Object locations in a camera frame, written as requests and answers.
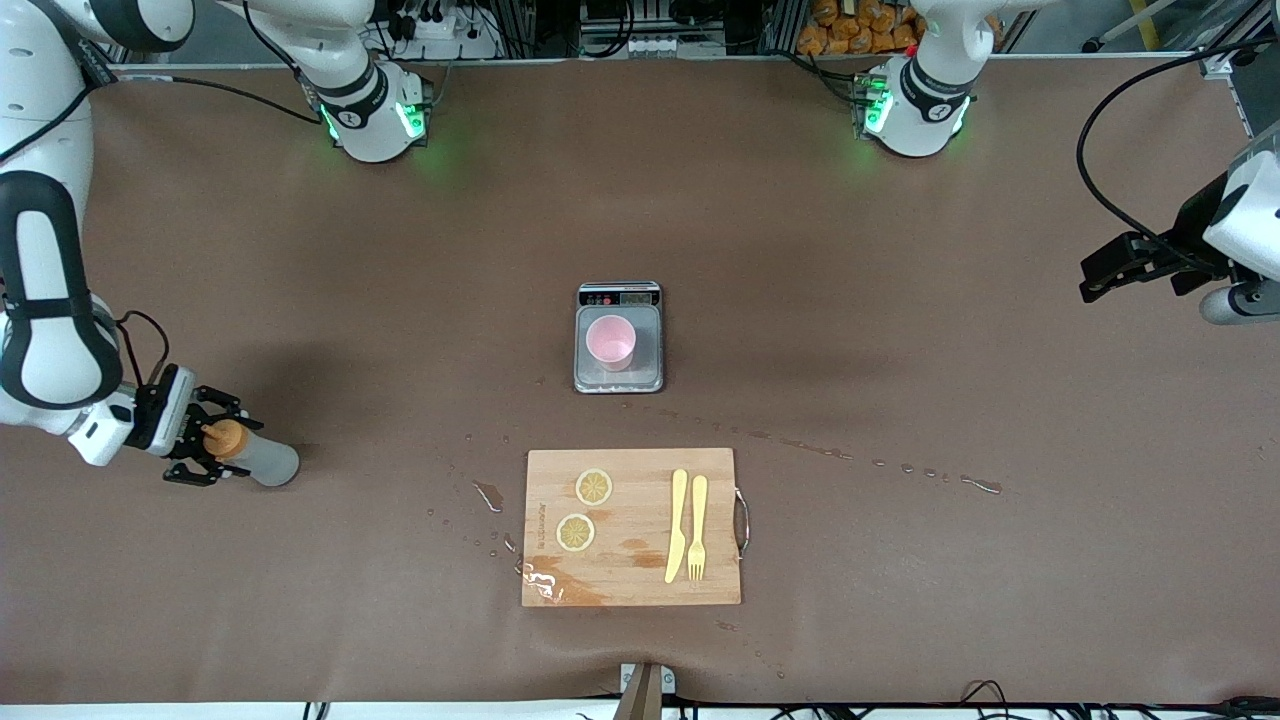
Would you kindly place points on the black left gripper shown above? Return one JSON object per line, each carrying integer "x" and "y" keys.
{"x": 1192, "y": 238}

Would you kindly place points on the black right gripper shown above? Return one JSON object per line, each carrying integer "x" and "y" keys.
{"x": 152, "y": 421}

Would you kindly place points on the grey sauce bottle orange cap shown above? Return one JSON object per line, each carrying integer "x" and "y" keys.
{"x": 270, "y": 462}

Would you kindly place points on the pink plastic cup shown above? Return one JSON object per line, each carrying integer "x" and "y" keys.
{"x": 611, "y": 345}

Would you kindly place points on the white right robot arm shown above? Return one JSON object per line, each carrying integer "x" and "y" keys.
{"x": 40, "y": 300}

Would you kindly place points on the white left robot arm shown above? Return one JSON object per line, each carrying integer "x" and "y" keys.
{"x": 920, "y": 110}

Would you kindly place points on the orange snack packets pile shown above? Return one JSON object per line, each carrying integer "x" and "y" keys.
{"x": 850, "y": 30}

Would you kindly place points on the lemon slice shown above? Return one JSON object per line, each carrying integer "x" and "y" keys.
{"x": 594, "y": 487}
{"x": 575, "y": 532}

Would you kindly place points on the brown table mat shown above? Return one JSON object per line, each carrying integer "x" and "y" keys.
{"x": 900, "y": 600}

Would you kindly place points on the wooden cutting board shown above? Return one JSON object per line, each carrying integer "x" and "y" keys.
{"x": 630, "y": 580}

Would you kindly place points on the silver digital kitchen scale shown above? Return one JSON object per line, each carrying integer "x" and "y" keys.
{"x": 650, "y": 375}

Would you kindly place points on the yellow plastic knife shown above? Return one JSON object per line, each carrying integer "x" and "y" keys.
{"x": 678, "y": 520}

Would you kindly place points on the yellow plastic fork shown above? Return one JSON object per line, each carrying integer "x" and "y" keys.
{"x": 698, "y": 510}

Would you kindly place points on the white socket box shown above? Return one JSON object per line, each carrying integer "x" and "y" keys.
{"x": 650, "y": 45}

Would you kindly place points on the aluminium frame profile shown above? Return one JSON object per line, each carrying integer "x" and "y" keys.
{"x": 1232, "y": 40}

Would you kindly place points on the camera mount post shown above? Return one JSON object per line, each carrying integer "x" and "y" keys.
{"x": 645, "y": 695}

